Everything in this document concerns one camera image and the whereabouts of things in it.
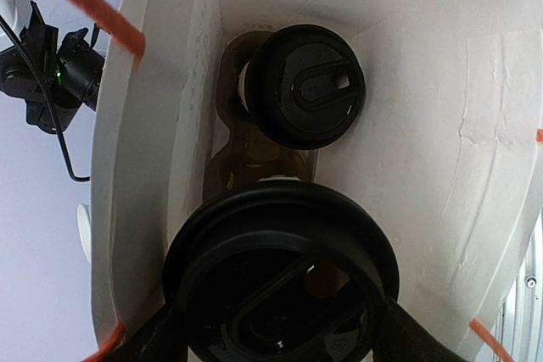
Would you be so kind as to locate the brown cardboard cup carrier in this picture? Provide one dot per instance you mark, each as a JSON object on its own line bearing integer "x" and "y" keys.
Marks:
{"x": 247, "y": 156}

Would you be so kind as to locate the white paper coffee cup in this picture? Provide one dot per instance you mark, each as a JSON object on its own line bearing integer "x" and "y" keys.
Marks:
{"x": 244, "y": 87}

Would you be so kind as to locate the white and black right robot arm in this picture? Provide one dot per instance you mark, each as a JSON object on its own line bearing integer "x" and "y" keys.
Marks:
{"x": 40, "y": 41}

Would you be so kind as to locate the black cup lid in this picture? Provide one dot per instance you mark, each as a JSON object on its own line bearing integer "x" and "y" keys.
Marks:
{"x": 280, "y": 271}
{"x": 307, "y": 87}

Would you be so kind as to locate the white paper bag pink handles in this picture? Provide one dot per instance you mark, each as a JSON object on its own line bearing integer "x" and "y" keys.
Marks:
{"x": 446, "y": 155}

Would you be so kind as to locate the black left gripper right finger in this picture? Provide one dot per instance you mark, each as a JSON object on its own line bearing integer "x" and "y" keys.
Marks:
{"x": 399, "y": 337}

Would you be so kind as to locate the stack of white paper cups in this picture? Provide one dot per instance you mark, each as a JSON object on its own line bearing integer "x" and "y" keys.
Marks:
{"x": 84, "y": 224}

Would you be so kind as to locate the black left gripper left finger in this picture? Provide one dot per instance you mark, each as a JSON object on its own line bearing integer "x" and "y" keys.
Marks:
{"x": 161, "y": 338}

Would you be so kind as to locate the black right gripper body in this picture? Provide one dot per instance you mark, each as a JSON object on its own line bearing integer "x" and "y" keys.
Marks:
{"x": 81, "y": 66}

